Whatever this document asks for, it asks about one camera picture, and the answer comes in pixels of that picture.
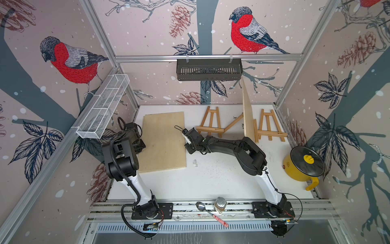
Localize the metal spoon red handle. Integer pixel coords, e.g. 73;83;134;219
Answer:
196;201;229;228

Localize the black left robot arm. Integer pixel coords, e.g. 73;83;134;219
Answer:
102;117;164;239

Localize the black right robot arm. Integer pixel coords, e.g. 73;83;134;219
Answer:
181;128;295;219

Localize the horizontal aluminium rail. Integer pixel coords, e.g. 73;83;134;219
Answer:
114;53;303;64

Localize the plywood board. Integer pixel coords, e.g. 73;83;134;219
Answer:
240;78;257;142
138;112;186;173

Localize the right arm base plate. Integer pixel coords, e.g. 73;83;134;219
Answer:
251;201;296;219

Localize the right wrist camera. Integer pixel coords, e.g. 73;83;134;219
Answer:
182;132;192;145

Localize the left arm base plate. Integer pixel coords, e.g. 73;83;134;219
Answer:
131;202;173;220

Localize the yellow pot black lid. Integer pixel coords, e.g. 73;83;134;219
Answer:
283;146;325;191

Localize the white wire mesh basket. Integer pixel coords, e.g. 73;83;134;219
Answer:
76;74;130;139

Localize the black hanging basket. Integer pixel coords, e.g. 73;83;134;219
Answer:
176;59;243;81

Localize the small metal cup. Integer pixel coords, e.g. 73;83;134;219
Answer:
214;197;227;214

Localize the wooden easel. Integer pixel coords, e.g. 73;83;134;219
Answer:
223;113;259;143
196;106;224;138
257;109;287;142

